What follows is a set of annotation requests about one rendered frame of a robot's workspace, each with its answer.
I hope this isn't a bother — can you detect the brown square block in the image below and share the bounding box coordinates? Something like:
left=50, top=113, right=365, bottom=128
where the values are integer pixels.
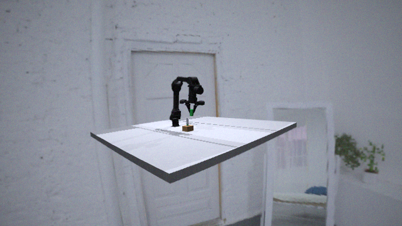
left=182, top=125, right=193, bottom=132

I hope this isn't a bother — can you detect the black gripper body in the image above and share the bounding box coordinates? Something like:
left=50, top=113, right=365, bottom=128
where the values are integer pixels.
left=180, top=93, right=205, bottom=105

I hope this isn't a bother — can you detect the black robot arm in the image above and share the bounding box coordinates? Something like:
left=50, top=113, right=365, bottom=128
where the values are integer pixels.
left=169, top=77, right=204, bottom=127

